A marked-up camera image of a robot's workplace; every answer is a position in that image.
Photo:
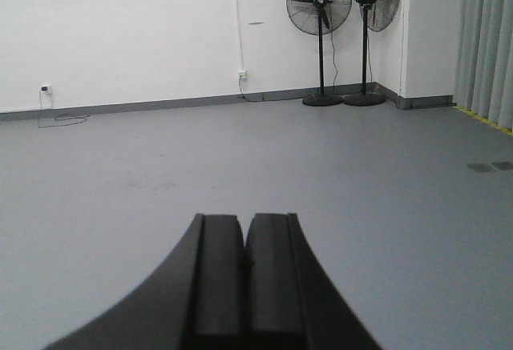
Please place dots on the grey curtain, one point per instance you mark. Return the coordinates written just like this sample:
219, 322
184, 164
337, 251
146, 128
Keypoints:
483, 83

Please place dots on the black pedestal fan left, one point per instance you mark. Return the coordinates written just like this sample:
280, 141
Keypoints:
319, 18

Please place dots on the white wall outlet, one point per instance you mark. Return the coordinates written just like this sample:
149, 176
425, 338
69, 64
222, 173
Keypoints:
242, 74

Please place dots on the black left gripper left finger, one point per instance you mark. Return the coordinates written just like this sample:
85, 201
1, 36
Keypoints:
193, 299

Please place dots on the black pedestal fan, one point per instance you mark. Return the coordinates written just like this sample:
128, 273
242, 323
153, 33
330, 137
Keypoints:
376, 16
319, 18

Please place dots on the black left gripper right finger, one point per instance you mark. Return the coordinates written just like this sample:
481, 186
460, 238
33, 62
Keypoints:
291, 301

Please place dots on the black pedestal fan right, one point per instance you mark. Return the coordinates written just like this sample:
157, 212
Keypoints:
376, 16

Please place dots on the white wall socket with plug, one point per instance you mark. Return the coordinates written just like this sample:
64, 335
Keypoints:
46, 90

